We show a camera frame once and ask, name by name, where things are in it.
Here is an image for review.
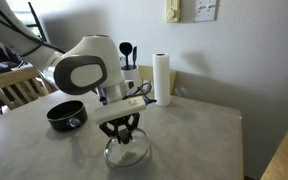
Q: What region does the white paper towel roll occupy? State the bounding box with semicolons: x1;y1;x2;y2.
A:
153;53;170;106

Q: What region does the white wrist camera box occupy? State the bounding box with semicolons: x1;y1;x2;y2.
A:
93;96;146;124

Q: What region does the white utensil holder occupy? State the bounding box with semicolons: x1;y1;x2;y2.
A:
121;65;141;93

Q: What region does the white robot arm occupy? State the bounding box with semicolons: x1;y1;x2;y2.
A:
0;0;127;103

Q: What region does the black cooking pot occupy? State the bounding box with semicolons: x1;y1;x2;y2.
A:
47;100;88;132

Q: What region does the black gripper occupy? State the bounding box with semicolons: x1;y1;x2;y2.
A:
99;113;140;143

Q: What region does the beige wall thermostat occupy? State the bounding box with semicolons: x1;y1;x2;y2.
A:
165;0;180;23

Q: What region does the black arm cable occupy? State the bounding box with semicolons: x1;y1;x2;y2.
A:
122;81;158;104

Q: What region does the wooden chair behind table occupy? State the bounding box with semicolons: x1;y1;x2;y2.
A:
138;65;176;95

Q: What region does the white wall switch plate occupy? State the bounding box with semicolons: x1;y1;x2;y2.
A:
194;0;217;22

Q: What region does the black spatula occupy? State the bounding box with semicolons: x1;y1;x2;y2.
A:
132;46;137;69

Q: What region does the glass pot lid black knob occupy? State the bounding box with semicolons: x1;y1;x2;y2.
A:
104;128;150;167

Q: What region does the black ladle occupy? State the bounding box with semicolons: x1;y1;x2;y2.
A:
119;42;133;60

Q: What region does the wooden chair left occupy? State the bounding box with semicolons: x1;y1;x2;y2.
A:
0;67;52;110

